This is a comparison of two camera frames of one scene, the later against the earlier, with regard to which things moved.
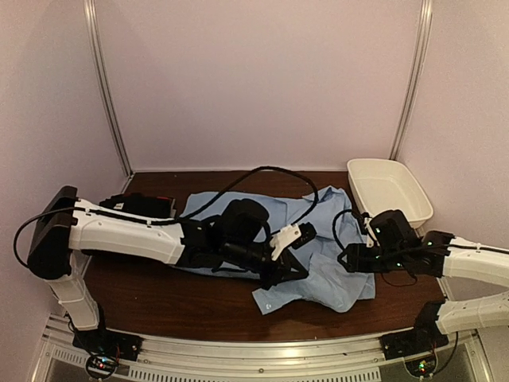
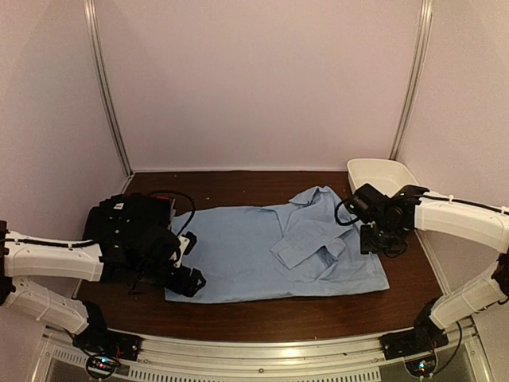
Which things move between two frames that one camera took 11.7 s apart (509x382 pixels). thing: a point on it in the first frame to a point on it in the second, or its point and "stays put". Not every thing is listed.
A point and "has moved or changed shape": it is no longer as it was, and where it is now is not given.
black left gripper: [281, 272] to [189, 289]
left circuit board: [100, 367] stays put
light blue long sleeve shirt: [308, 247] has moved or changed shape
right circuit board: [421, 367] stays put
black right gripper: [357, 262] to [367, 245]
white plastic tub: [384, 185] stays put
